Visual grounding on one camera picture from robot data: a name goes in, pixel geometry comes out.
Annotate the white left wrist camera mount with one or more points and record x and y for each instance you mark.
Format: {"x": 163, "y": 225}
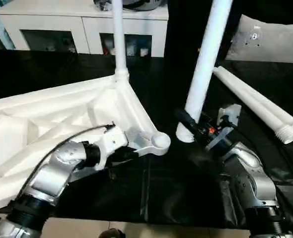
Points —
{"x": 111, "y": 144}

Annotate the white cabinet with glass doors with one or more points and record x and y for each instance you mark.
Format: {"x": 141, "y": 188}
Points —
{"x": 62, "y": 25}

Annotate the white plastic table leg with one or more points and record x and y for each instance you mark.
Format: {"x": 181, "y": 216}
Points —
{"x": 118, "y": 34}
{"x": 251, "y": 104}
{"x": 206, "y": 54}
{"x": 265, "y": 101}

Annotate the black work mat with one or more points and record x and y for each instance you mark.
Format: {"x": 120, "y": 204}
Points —
{"x": 156, "y": 188}

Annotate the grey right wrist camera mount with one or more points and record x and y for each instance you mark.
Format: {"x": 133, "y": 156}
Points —
{"x": 226, "y": 124}

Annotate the dark clutter pile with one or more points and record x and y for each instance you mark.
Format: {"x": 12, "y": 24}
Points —
{"x": 103, "y": 5}

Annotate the white plastic table top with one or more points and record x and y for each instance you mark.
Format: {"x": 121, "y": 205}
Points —
{"x": 52, "y": 119}

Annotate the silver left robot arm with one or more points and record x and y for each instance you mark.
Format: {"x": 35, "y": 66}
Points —
{"x": 52, "y": 173}

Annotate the black cabinet with gold label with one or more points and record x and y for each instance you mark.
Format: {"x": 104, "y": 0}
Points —
{"x": 186, "y": 25}

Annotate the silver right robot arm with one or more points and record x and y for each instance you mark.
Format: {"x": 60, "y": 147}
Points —
{"x": 251, "y": 183}

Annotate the dark grey helmet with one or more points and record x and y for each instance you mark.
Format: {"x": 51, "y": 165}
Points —
{"x": 141, "y": 4}

